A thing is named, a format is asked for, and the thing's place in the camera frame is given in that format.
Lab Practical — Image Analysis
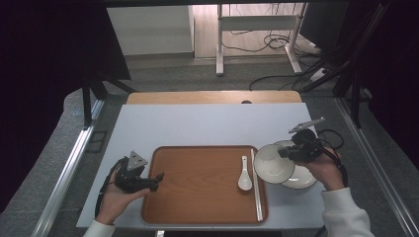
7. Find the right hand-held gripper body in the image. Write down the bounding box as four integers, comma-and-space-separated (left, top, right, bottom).
287, 116, 327, 162

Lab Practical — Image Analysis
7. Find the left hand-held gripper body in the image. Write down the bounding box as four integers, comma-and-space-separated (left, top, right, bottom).
114, 150, 156, 195

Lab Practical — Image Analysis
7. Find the white plate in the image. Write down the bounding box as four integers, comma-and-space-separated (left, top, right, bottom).
274, 139, 319, 191

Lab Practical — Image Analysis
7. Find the brown wood-grain tray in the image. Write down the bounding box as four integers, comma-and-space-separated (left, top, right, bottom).
141, 144, 270, 226

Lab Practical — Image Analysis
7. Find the white ceramic spoon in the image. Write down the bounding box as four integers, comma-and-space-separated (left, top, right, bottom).
237, 155, 254, 193

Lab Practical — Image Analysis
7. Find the person's left hand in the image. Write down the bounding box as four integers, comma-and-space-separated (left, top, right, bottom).
95, 167, 151, 226

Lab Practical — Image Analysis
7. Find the person's right hand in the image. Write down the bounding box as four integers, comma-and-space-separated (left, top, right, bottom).
300, 147, 346, 192

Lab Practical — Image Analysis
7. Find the black metal stand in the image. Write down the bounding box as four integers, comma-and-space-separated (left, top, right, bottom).
298, 0, 393, 130
81, 69, 136, 128

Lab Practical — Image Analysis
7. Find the white power strip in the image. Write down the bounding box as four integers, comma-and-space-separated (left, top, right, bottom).
308, 66, 329, 83

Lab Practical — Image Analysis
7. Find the dark curtain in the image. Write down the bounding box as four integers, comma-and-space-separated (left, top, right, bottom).
342, 0, 419, 169
0, 0, 132, 215

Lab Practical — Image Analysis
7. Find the white cabinet panel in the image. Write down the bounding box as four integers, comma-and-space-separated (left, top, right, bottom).
106, 5, 196, 56

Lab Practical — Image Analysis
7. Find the left hand-held gripper black cable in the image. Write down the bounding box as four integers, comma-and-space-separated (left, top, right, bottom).
94, 156, 128, 219

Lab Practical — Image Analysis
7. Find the hand-held gripper black cable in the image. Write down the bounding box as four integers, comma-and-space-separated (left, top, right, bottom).
94, 156, 128, 219
314, 139, 349, 188

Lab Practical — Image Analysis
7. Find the right hand-held gripper black cable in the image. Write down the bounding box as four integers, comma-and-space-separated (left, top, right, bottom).
314, 139, 349, 188

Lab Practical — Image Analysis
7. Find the black floor frame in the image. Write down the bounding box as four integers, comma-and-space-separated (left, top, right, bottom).
85, 130, 109, 154

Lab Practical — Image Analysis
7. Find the aluminium floor rail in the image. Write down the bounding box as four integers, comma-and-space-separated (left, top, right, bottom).
31, 98, 106, 237
335, 97, 419, 237

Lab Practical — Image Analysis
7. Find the long black floor cable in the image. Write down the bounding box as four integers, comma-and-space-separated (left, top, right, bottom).
248, 58, 328, 92

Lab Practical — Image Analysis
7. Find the tangle of black floor cables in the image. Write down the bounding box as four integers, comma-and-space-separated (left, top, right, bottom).
220, 30, 321, 54

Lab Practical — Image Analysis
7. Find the white desk frame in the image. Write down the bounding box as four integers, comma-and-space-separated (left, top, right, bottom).
215, 3, 309, 77

